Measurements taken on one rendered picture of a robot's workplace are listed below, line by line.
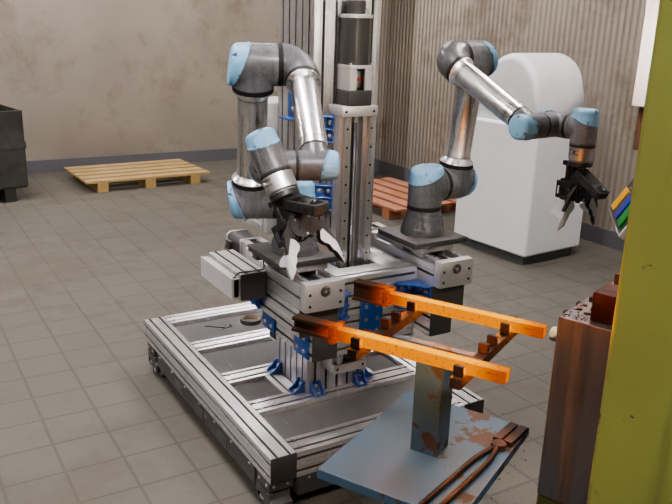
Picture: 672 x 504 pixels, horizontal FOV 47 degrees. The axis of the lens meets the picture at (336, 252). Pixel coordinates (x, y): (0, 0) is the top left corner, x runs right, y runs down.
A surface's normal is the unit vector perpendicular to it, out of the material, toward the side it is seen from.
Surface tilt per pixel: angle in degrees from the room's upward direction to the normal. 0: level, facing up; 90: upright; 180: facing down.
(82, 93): 90
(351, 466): 0
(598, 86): 90
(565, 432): 90
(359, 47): 90
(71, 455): 0
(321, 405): 0
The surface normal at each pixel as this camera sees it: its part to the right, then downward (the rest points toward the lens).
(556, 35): -0.86, 0.12
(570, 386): -0.64, 0.21
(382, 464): 0.03, -0.96
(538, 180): 0.57, 0.26
